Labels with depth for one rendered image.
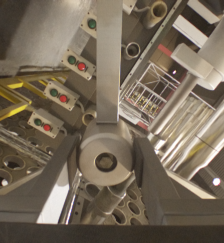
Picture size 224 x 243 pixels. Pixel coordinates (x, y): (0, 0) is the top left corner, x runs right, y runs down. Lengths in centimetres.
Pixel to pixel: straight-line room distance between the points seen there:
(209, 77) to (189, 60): 17
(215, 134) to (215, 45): 54
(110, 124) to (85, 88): 76
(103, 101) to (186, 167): 82
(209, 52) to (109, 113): 107
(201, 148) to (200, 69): 46
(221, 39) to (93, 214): 146
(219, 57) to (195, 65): 15
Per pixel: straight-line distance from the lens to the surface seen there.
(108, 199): 139
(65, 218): 87
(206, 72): 113
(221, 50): 119
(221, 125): 92
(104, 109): 15
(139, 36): 94
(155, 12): 86
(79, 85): 91
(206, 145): 92
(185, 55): 108
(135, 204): 288
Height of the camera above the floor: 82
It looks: 10 degrees up
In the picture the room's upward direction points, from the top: 122 degrees clockwise
